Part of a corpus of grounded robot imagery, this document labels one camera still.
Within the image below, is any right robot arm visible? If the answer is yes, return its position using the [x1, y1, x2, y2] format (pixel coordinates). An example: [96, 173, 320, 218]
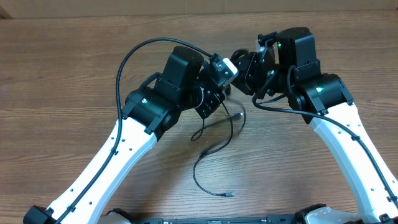
[231, 27, 397, 223]

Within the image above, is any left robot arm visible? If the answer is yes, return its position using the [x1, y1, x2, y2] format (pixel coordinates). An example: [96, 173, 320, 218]
[23, 46, 238, 223]

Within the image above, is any black cable bundle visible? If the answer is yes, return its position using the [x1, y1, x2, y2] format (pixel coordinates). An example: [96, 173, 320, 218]
[190, 49, 249, 198]

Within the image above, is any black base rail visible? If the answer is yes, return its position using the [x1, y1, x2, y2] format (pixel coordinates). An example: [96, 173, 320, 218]
[102, 203, 398, 224]

